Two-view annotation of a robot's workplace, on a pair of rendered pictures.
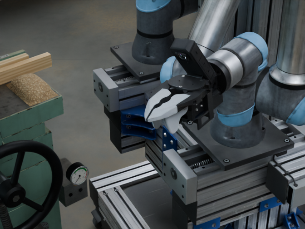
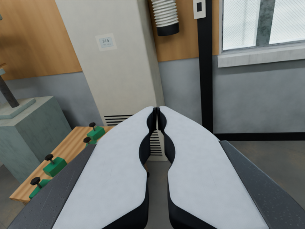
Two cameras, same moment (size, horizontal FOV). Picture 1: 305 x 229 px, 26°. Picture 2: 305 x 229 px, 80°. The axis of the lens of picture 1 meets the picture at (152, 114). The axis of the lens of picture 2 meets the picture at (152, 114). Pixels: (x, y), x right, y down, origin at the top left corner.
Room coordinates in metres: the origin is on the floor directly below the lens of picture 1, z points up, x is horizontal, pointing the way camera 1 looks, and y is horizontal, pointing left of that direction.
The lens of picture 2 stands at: (1.03, -0.05, 1.30)
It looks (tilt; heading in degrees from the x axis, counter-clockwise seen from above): 31 degrees down; 150
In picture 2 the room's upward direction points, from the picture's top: 12 degrees counter-clockwise
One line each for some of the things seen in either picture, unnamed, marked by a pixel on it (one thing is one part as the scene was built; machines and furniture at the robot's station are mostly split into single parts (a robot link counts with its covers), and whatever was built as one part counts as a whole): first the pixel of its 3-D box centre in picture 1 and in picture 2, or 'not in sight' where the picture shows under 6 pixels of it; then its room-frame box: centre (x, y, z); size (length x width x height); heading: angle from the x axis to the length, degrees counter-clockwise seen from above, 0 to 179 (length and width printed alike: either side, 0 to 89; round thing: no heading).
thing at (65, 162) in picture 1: (66, 181); not in sight; (1.54, 0.26, 0.58); 0.12 x 0.08 x 0.08; 38
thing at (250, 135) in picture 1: (238, 116); not in sight; (1.47, -0.23, 0.87); 0.15 x 0.15 x 0.10
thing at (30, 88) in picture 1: (31, 84); not in sight; (1.55, 0.34, 0.92); 0.14 x 0.09 x 0.04; 38
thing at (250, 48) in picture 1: (240, 57); not in sight; (1.18, -0.18, 1.21); 0.11 x 0.08 x 0.09; 143
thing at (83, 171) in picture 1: (76, 175); not in sight; (1.49, 0.22, 0.65); 0.06 x 0.04 x 0.08; 128
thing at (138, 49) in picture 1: (154, 39); not in sight; (1.91, -0.01, 0.87); 0.15 x 0.15 x 0.10
